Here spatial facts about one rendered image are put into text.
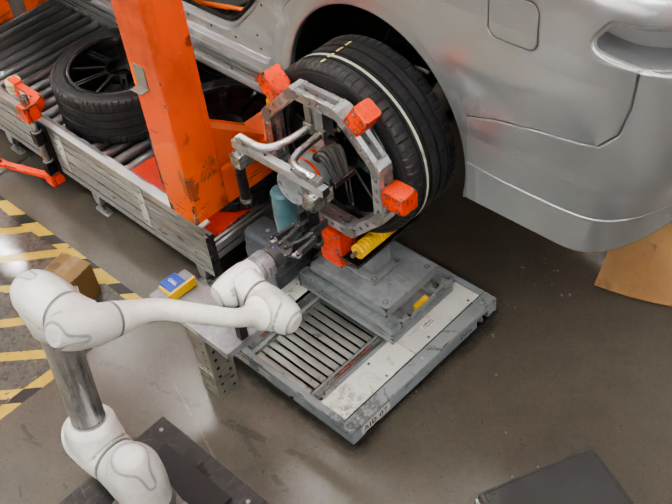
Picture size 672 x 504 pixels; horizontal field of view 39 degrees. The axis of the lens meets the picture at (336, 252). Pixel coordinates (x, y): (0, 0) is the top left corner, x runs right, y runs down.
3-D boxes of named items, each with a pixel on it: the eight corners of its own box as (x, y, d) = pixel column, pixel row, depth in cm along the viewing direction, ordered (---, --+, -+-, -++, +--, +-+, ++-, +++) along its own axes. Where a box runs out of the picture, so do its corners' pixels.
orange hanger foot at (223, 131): (325, 136, 380) (316, 63, 356) (229, 204, 356) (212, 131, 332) (296, 121, 389) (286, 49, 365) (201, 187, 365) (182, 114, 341)
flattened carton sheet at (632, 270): (698, 217, 401) (699, 212, 399) (670, 308, 366) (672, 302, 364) (626, 202, 412) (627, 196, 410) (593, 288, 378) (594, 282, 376)
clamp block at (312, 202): (334, 198, 295) (333, 185, 291) (314, 214, 290) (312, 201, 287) (323, 192, 297) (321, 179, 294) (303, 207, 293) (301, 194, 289)
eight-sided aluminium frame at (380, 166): (398, 249, 322) (390, 120, 284) (385, 259, 319) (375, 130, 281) (288, 185, 351) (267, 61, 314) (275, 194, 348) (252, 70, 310)
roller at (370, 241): (413, 221, 346) (412, 209, 341) (358, 266, 332) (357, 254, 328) (401, 214, 349) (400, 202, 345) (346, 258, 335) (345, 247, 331)
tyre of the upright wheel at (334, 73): (354, 190, 370) (481, 209, 320) (312, 223, 359) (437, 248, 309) (292, 34, 340) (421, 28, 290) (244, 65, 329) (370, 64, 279)
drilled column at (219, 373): (240, 383, 361) (221, 309, 331) (221, 399, 356) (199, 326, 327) (223, 370, 366) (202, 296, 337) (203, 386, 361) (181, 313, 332)
